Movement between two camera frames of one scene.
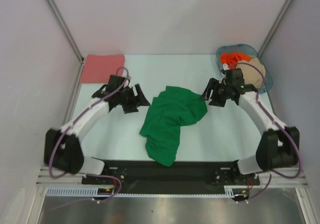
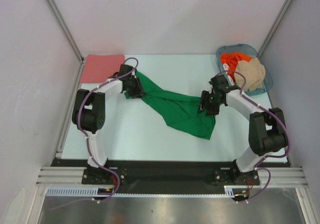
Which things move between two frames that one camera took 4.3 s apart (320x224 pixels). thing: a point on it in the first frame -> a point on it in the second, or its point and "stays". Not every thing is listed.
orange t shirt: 231,59 stays
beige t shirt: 253,72 stays
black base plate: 167,176 stays
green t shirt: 174,107 -> 182,112
